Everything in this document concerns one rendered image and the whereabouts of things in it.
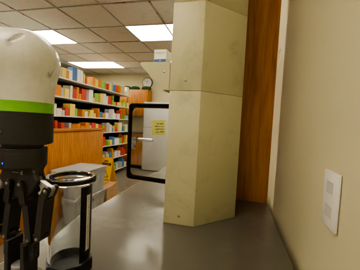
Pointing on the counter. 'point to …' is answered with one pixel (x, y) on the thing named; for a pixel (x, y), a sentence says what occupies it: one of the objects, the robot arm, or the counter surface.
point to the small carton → (162, 55)
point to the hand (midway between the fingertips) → (21, 257)
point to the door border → (131, 140)
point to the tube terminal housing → (204, 113)
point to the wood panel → (258, 99)
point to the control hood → (159, 73)
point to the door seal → (129, 141)
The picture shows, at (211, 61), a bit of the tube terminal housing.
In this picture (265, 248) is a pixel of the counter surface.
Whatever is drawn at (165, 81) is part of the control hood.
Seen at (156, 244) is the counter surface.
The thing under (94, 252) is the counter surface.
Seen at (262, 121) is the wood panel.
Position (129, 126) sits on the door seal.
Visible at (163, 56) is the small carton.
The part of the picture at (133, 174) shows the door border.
